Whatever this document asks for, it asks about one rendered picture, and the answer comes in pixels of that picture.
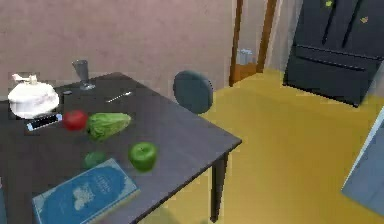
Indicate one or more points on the black fridge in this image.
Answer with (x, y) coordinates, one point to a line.
(336, 50)

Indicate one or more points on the brown door frame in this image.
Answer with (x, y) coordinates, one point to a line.
(248, 43)

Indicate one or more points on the black mobile phone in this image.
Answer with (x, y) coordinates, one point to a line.
(43, 121)

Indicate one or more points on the red tomato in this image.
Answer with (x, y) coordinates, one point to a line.
(75, 120)

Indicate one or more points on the green apple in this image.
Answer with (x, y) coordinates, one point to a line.
(143, 156)

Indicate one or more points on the blue-grey cabinet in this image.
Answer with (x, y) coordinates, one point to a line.
(366, 170)

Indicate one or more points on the white lidded pot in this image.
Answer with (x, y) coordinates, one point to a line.
(32, 99)

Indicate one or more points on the small dark green bowl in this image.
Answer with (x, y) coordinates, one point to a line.
(93, 159)

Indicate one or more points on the blue book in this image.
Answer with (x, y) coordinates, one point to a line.
(86, 195)

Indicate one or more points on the clear drinking glass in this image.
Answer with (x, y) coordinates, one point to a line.
(82, 74)

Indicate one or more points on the dark grey table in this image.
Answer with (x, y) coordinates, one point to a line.
(173, 133)

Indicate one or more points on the blue-grey round chair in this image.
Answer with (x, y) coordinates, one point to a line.
(193, 91)

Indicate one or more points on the green lettuce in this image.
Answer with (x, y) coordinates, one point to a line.
(106, 125)

